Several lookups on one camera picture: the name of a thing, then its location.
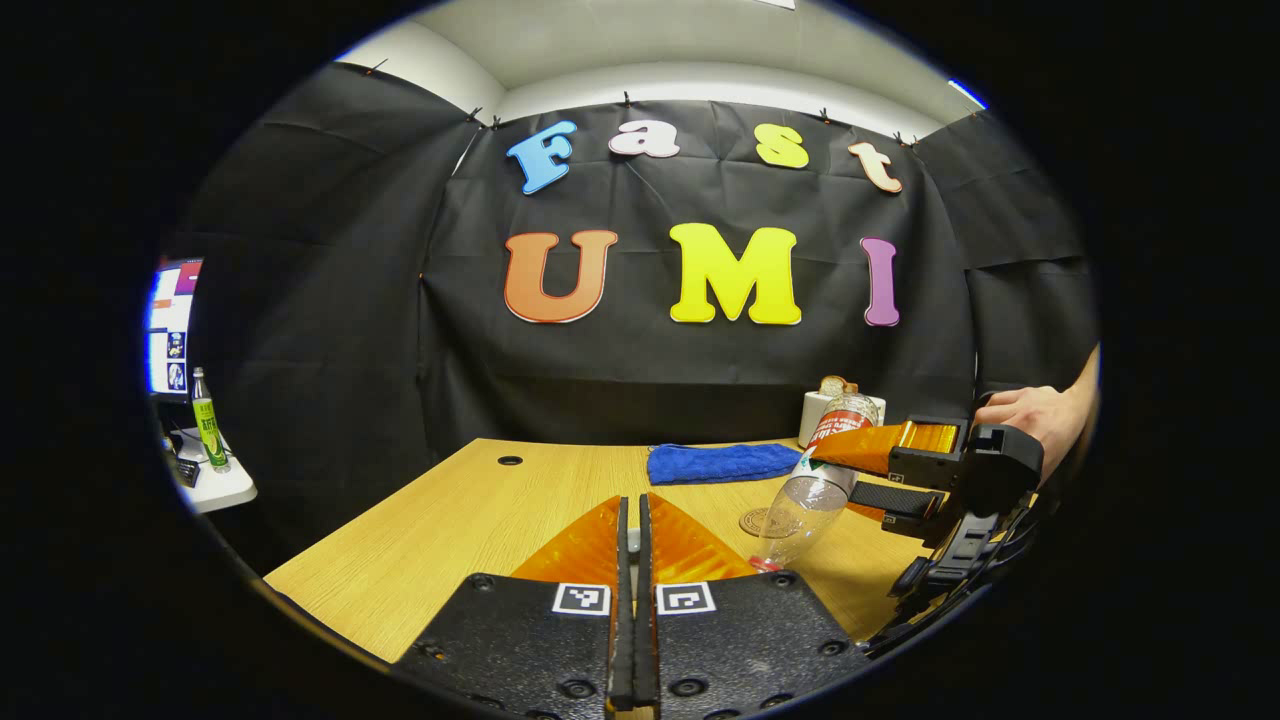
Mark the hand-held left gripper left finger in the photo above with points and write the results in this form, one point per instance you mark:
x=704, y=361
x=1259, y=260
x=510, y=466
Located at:
x=621, y=640

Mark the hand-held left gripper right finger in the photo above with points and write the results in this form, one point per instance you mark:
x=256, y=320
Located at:
x=648, y=640

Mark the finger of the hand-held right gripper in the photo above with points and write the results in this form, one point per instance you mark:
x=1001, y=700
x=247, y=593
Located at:
x=920, y=468
x=895, y=500

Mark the clear plastic water bottle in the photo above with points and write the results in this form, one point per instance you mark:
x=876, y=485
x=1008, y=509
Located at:
x=810, y=500

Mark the round brown coaster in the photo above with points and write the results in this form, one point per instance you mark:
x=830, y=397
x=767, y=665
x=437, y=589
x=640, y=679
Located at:
x=752, y=522

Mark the green drink bottle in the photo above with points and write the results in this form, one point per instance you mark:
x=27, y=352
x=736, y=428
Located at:
x=208, y=425

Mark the white toaster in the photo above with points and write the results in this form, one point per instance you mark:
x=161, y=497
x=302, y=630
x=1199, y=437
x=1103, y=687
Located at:
x=810, y=415

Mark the pale bread slice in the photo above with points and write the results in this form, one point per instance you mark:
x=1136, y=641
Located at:
x=830, y=386

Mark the blue folded towel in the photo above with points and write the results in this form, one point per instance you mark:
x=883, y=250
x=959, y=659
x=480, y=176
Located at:
x=720, y=463

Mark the black backdrop cloth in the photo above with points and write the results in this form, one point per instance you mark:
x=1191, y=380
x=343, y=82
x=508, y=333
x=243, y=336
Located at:
x=640, y=370

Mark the white side table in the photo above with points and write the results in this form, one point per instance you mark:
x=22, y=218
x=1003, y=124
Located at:
x=225, y=490

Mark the black keyboard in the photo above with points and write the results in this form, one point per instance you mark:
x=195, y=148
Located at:
x=186, y=471

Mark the computer monitor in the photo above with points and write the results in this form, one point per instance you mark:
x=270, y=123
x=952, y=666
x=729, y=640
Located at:
x=172, y=325

